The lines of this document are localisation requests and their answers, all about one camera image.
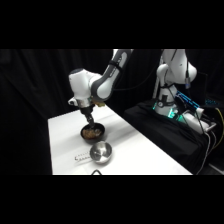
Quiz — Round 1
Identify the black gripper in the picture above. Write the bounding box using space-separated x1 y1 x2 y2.
79 104 96 131

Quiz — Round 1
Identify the tiger plush toy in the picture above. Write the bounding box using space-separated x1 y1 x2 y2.
81 127 102 139

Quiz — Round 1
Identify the black bowl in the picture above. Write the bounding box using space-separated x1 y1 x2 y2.
80 122 106 145

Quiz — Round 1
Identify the steel bowl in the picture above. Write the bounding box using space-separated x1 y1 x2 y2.
89 140 114 166

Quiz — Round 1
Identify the black curtain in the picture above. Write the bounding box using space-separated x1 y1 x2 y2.
0 49 224 176

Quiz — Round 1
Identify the black cloth covered stand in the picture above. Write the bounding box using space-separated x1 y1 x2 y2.
122 98 210 175

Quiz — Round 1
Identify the control box with blue light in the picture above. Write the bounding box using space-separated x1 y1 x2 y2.
173 90 218 135

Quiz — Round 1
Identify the yellowish wrist camera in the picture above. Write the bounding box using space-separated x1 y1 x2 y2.
91 99 107 108

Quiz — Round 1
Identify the black cable loop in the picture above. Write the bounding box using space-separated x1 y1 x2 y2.
90 168 105 176

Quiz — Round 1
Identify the white cable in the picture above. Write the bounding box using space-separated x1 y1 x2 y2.
195 131 215 175

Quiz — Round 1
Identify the yellow cable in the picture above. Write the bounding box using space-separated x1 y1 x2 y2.
213 106 224 150

